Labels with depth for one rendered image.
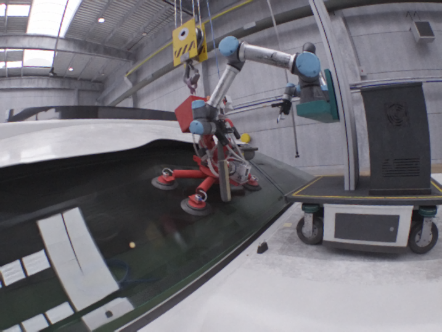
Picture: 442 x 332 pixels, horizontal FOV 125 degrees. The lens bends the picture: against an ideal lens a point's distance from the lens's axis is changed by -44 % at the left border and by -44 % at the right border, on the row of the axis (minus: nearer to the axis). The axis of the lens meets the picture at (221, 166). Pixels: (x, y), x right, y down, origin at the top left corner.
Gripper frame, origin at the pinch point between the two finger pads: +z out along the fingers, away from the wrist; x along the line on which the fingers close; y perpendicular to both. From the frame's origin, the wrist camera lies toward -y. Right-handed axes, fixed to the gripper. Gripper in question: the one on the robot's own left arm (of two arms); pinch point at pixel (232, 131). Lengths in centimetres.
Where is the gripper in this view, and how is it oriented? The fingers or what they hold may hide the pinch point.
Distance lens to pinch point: 136.0
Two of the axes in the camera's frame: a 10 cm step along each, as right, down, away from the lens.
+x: -7.2, 3.4, 6.1
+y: -3.4, -9.3, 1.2
